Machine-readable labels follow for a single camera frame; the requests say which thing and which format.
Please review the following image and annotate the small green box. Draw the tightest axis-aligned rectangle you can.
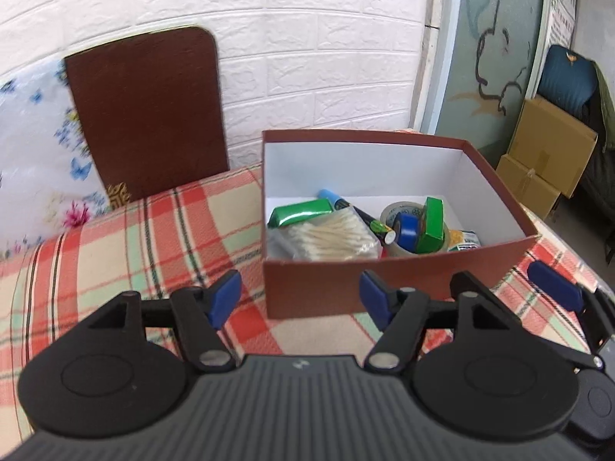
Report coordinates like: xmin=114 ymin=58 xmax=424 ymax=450
xmin=414 ymin=196 xmax=446 ymax=254

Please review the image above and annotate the pale green painted panel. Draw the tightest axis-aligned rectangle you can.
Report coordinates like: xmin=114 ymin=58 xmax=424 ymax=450
xmin=417 ymin=0 xmax=560 ymax=154

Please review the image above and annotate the clear tape roll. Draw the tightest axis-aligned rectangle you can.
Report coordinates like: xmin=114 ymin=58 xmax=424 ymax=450
xmin=379 ymin=199 xmax=451 ymax=253

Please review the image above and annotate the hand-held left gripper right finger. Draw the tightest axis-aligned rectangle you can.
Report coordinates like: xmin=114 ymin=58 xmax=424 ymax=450
xmin=360 ymin=270 xmax=515 ymax=374

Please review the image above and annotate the brown chair back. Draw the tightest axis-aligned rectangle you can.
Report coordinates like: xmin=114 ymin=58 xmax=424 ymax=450
xmin=64 ymin=26 xmax=230 ymax=203

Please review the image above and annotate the shiny green foil packet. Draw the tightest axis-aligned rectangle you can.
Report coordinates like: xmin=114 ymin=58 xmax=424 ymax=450
xmin=268 ymin=199 xmax=333 ymax=230

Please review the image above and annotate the blue capped marker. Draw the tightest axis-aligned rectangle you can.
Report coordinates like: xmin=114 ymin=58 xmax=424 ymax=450
xmin=316 ymin=187 xmax=357 ymax=211

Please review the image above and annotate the small tan cardboard box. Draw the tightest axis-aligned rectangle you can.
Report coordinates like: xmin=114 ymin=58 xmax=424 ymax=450
xmin=494 ymin=154 xmax=563 ymax=220

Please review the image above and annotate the brown cardboard shoebox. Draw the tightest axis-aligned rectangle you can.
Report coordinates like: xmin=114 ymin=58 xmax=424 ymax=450
xmin=262 ymin=129 xmax=542 ymax=320

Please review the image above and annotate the blue tape roll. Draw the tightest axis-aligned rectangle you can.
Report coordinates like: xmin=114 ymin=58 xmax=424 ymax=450
xmin=393 ymin=212 xmax=424 ymax=251

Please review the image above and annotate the large tan cardboard box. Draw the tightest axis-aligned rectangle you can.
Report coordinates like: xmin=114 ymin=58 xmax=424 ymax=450
xmin=508 ymin=98 xmax=599 ymax=199

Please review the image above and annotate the green and white packet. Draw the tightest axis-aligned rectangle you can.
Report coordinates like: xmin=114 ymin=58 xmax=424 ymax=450
xmin=448 ymin=229 xmax=482 ymax=252

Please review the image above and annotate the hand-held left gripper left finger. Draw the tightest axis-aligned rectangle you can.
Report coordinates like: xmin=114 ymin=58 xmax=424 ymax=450
xmin=89 ymin=270 xmax=242 ymax=373

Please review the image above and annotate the floral pillow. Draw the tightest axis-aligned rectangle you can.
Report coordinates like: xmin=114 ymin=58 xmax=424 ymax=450
xmin=0 ymin=58 xmax=112 ymax=261

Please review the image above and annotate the bag of cotton swabs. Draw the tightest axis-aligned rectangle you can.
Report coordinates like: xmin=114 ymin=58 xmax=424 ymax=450
xmin=268 ymin=208 xmax=382 ymax=261

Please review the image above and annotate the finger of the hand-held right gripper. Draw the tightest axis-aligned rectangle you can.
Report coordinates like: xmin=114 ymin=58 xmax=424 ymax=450
xmin=527 ymin=262 xmax=615 ymax=347
xmin=515 ymin=329 xmax=605 ymax=371

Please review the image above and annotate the black marker with yellow band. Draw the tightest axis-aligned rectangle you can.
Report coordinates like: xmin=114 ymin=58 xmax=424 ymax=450
xmin=354 ymin=206 xmax=397 ymax=247

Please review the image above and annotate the blue chair back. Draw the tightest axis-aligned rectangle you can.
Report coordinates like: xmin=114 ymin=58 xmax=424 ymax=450
xmin=535 ymin=44 xmax=600 ymax=112

